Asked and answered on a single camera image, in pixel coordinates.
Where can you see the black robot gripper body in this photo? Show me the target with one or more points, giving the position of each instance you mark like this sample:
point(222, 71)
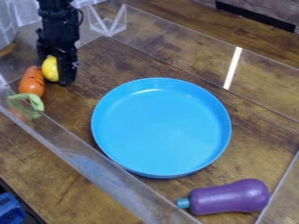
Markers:
point(60, 24)

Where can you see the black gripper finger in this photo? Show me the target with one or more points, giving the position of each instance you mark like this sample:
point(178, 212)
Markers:
point(44, 50)
point(67, 67)

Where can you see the yellow toy lemon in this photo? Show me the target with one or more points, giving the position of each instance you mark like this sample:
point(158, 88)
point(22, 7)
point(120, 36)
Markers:
point(50, 69)

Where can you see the orange toy carrot green leaves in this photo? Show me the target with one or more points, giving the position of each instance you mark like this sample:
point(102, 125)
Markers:
point(31, 87)

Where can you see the blue round plastic tray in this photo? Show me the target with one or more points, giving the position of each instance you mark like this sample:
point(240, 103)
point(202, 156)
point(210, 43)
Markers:
point(162, 127)

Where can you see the white lattice curtain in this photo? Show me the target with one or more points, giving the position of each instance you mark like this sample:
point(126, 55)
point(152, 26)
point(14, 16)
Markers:
point(20, 12)

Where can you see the dark wooden furniture edge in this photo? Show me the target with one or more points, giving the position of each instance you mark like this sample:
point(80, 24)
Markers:
point(255, 16)

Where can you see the blue plastic object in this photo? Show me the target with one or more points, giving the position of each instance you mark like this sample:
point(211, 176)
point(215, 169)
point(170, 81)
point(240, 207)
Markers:
point(12, 213)

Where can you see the purple toy eggplant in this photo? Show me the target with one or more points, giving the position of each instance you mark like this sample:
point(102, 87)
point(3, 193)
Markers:
point(244, 196)

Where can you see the clear acrylic barrier wall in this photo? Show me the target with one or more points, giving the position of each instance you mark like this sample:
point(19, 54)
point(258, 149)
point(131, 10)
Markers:
point(134, 39)

